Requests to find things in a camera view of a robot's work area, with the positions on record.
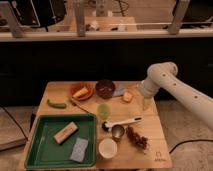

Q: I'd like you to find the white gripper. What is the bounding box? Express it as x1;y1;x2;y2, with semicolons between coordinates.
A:
138;79;160;111

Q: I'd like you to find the apple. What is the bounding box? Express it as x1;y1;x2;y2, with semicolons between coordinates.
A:
122;91;133;103

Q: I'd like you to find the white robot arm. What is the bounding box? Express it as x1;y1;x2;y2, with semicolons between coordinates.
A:
138;62;213;130

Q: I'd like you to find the wooden tray table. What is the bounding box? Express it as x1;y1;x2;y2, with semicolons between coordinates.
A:
17;80;174;171

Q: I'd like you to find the green plastic tray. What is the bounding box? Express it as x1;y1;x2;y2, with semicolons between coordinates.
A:
25;114;96;170

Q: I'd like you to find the bunch of dark grapes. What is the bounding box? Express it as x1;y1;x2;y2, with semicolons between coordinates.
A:
126;126;148;153

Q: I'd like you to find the small metal cup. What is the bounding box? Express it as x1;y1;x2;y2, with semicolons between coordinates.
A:
112;125;125;141

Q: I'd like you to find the dark red bowl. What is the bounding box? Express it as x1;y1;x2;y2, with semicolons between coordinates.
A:
95;79;116;99

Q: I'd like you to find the light green cup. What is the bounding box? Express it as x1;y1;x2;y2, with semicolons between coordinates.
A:
97;104;110;120

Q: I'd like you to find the white cup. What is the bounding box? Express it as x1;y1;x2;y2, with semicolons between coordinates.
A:
98;138;118;159

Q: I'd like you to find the yellow corn cob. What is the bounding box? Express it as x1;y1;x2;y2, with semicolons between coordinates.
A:
73;87;89;98

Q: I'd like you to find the brown fork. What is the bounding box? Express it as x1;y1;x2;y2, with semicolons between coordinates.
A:
69;99;90;114

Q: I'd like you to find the blue grey sponge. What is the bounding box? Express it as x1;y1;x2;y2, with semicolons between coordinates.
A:
70;138;89;162

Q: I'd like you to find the wooden block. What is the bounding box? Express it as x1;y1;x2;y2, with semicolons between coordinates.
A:
54;122;78;144

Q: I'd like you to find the green cucumber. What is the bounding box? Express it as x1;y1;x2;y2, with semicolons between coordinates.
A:
47;99;67;109

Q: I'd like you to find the grey board at left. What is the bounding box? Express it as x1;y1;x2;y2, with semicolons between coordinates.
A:
0;107;28;152

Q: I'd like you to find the black box top left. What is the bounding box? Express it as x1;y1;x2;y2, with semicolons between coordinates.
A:
8;0;66;28

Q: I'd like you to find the black cable on right floor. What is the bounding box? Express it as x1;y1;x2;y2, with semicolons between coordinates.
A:
168;138;213;155

